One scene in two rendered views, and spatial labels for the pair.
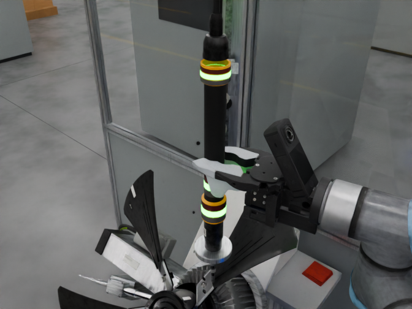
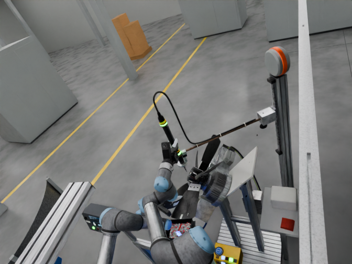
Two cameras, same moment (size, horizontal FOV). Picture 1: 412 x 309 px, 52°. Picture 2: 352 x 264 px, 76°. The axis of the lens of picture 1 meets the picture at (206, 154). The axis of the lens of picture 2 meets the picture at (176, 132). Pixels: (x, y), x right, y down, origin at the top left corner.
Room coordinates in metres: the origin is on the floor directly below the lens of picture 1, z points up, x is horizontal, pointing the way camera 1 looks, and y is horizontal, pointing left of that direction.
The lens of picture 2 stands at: (0.56, -1.14, 2.50)
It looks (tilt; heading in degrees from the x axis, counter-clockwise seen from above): 35 degrees down; 87
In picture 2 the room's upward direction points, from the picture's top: 24 degrees counter-clockwise
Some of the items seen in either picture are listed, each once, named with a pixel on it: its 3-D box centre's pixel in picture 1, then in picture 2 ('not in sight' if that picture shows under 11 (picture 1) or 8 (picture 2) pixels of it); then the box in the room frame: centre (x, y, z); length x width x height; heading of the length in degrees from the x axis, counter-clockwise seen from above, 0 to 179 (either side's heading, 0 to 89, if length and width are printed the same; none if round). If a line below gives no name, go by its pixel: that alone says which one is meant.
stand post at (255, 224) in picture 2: not in sight; (254, 221); (0.91, -0.12, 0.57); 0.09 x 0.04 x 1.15; 51
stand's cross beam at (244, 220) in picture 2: not in sight; (241, 219); (0.82, -0.05, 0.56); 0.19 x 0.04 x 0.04; 141
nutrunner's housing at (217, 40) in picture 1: (214, 158); (172, 141); (0.57, -0.01, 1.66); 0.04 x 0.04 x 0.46
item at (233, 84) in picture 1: (226, 78); (267, 116); (1.19, -0.06, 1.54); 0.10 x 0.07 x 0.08; 176
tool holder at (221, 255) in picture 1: (213, 227); (181, 157); (0.58, -0.01, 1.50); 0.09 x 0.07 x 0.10; 176
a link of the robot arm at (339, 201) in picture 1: (339, 205); (166, 168); (0.47, -0.19, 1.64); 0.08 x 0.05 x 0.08; 151
